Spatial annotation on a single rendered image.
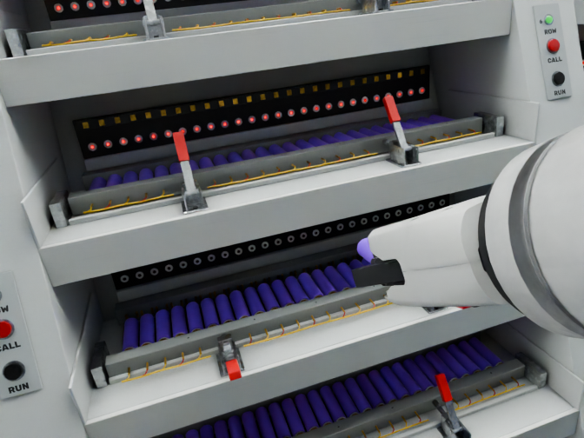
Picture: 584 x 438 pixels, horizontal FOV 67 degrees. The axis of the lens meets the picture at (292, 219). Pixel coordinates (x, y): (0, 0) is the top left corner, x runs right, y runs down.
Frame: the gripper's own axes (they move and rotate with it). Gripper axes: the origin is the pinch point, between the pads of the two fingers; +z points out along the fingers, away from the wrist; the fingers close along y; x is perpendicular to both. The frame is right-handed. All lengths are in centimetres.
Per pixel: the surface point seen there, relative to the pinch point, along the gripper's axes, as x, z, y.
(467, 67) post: -24.3, 23.9, -30.5
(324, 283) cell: 1.7, 27.6, -0.9
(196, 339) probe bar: 3.8, 23.1, 17.4
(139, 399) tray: 8.0, 20.6, 24.6
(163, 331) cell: 2.1, 26.8, 21.2
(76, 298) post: -4.6, 26.0, 30.1
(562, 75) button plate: -17.1, 13.8, -35.7
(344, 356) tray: 10.2, 20.3, 1.1
